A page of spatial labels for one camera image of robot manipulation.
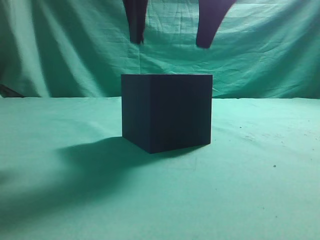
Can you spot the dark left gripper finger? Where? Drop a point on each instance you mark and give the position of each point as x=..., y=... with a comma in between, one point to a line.
x=211, y=15

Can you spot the green backdrop cloth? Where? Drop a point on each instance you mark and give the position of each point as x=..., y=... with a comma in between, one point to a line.
x=80, y=48

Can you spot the dark groove box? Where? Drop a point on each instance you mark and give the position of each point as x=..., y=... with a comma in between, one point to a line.
x=165, y=112

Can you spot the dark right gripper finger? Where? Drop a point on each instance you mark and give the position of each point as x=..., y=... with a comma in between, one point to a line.
x=136, y=17

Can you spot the green table cloth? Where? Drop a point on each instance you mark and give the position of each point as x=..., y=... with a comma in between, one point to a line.
x=66, y=173

